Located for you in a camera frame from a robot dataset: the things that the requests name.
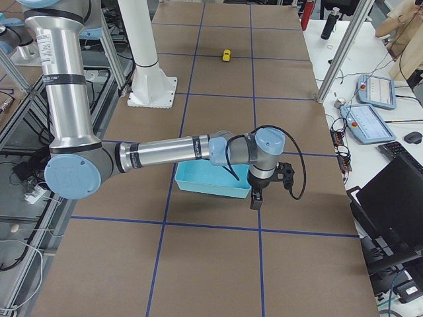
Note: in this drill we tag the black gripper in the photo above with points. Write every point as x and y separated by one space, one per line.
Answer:
258 185

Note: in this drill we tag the black keyboard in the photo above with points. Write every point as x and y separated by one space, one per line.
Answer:
395 149

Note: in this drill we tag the small silver cylinder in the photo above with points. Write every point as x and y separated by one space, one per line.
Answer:
339 102

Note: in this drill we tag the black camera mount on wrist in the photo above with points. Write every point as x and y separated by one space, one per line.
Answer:
285 173

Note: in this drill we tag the orange black electronics board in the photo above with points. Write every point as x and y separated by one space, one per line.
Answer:
342 151

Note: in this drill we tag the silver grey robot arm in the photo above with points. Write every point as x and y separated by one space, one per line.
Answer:
80 162

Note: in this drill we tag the red bottle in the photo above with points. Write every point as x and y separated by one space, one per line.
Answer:
307 10

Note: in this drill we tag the black computer mouse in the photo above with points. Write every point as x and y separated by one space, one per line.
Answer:
413 137

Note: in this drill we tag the yellow beetle toy car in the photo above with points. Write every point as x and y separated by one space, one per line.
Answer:
226 55

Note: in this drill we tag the black laptop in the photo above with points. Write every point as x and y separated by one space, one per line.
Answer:
389 209

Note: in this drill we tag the black water bottle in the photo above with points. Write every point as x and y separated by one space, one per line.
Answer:
330 23

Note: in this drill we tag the light blue plastic bin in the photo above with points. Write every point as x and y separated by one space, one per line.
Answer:
203 177

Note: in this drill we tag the far blue teach pendant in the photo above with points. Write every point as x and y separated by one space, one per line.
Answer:
377 91

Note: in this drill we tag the person in beige clothes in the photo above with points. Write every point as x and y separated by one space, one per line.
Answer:
405 21

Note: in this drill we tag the near blue teach pendant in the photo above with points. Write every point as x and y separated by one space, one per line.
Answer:
366 124

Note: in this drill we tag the white power strip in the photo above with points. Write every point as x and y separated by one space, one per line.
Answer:
37 192

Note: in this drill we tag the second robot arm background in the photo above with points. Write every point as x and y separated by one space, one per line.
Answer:
17 42

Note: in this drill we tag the blue teach pendant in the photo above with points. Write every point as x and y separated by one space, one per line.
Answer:
377 91
366 124

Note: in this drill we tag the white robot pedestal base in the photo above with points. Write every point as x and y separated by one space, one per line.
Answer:
151 87

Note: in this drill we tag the aluminium frame post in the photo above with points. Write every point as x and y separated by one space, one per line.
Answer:
346 43

